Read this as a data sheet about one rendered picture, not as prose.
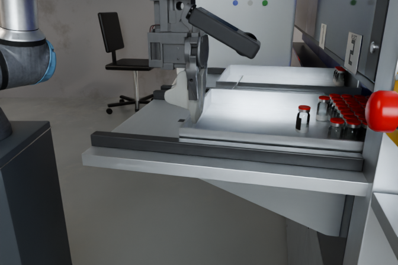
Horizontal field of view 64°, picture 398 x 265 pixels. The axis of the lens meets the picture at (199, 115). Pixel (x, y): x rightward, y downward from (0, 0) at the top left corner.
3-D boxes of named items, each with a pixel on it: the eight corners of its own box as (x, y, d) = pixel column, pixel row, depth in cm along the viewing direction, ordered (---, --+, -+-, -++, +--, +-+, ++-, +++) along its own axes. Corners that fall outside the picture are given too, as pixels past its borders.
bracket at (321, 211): (335, 225, 56) (346, 158, 51) (339, 237, 53) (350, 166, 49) (150, 202, 63) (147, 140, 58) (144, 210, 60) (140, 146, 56)
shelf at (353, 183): (334, 82, 104) (335, 76, 103) (436, 204, 39) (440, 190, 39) (191, 76, 114) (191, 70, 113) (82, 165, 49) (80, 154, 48)
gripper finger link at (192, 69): (191, 94, 53) (191, 41, 51) (202, 95, 53) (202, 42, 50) (184, 102, 49) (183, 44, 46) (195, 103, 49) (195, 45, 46)
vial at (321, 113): (326, 118, 63) (329, 96, 62) (328, 122, 61) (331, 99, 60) (314, 117, 64) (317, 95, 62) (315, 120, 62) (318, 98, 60)
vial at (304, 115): (307, 129, 57) (310, 106, 56) (308, 134, 55) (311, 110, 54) (295, 128, 58) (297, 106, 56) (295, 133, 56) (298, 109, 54)
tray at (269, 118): (369, 112, 67) (372, 96, 66) (422, 171, 43) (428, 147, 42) (209, 103, 74) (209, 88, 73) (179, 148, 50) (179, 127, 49)
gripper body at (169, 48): (164, 64, 57) (161, -10, 53) (212, 65, 55) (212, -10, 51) (148, 71, 49) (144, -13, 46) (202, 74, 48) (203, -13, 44)
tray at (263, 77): (338, 79, 99) (340, 68, 98) (359, 102, 75) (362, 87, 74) (228, 74, 106) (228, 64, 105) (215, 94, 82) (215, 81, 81)
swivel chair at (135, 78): (157, 99, 403) (154, 12, 369) (174, 115, 344) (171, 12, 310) (102, 105, 379) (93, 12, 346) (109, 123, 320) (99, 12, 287)
